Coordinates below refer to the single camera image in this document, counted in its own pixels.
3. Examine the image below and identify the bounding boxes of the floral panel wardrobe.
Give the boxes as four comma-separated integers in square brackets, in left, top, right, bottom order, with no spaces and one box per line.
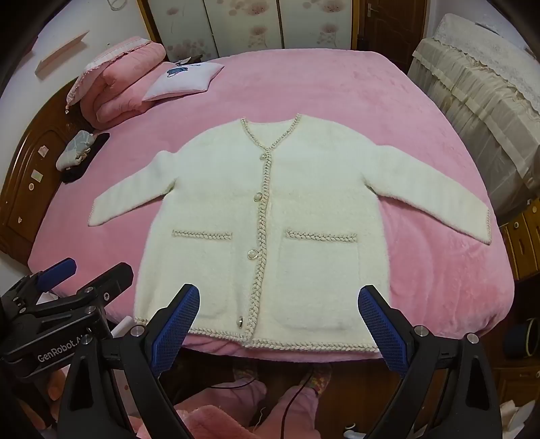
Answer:
[139,0,363,62]

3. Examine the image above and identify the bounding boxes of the dark blue round container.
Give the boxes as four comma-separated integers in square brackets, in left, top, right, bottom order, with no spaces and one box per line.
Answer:
[504,318,540,359]

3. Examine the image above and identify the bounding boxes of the floral slipper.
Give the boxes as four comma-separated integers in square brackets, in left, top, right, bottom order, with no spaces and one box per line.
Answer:
[231,362,263,386]
[295,363,334,397]

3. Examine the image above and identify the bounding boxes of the wooden drawer cabinet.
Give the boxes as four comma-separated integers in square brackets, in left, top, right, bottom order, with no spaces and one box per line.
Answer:
[500,207,540,281]

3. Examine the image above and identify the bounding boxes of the person's pink pajama leg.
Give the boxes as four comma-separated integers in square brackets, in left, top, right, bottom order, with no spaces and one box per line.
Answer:
[175,382,267,439]
[274,386,320,439]

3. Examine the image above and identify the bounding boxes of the wooden headboard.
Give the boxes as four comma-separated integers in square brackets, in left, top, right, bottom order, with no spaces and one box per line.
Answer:
[0,78,85,266]

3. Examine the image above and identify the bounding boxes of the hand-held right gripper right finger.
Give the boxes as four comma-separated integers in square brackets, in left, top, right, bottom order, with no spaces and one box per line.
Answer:
[358,285,503,439]

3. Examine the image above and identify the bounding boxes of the folded pink quilt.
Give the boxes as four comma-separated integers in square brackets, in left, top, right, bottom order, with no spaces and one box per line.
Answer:
[65,36,167,129]

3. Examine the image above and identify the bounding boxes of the pink bed blanket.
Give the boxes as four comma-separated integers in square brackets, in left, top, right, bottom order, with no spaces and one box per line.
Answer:
[27,51,524,372]

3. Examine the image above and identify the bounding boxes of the grey cloth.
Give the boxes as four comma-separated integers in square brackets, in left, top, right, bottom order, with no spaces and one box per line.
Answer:
[57,131,94,170]

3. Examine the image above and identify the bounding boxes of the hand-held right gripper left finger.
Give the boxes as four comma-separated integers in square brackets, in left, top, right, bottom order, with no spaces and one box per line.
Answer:
[57,284,201,439]

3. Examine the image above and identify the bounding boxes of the brown wooden door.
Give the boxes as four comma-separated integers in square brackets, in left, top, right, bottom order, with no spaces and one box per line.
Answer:
[363,0,431,74]

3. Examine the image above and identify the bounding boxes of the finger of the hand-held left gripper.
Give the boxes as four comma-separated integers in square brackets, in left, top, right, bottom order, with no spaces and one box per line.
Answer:
[25,262,135,321]
[0,258,77,315]

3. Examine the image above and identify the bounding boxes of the white fluffy cardigan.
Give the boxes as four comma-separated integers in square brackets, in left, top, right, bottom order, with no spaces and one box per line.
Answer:
[88,113,493,354]

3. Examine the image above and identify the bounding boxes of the wooden wall shelf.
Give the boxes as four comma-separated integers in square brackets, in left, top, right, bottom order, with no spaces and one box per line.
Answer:
[12,31,85,50]
[36,51,79,79]

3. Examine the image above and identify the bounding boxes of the black cable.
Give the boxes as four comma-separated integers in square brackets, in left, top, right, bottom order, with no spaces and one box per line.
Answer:
[231,365,317,439]

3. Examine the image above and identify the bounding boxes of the person's right pink pajama leg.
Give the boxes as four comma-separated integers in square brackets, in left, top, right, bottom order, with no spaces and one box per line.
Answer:
[274,386,320,439]

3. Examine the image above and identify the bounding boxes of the person's left pink pajama leg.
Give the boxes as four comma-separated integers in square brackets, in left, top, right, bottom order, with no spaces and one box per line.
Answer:
[175,382,267,439]

